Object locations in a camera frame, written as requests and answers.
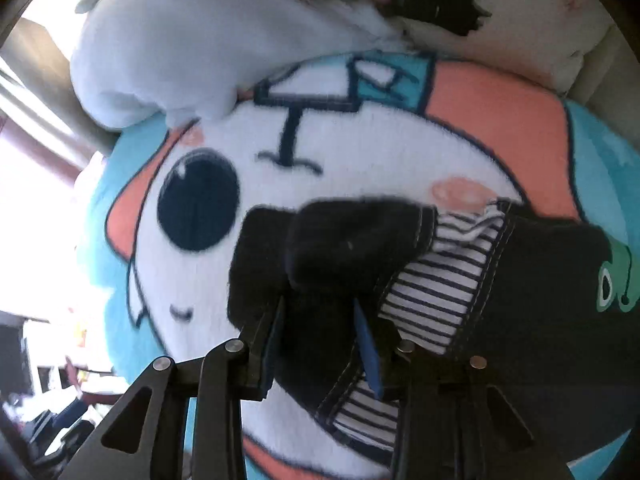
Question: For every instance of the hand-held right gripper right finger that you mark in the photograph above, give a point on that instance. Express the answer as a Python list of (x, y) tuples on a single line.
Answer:
[(371, 355)]

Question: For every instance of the cartoon printed blanket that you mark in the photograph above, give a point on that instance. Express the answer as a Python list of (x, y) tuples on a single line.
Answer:
[(350, 150)]

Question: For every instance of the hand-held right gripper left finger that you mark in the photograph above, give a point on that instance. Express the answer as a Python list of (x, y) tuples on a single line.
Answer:
[(272, 345)]

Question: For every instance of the black pants with striped lining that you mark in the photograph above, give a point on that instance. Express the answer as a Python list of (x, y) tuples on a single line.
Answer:
[(360, 255)]

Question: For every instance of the cream pillow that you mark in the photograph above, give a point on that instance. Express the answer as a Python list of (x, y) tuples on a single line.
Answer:
[(520, 25)]

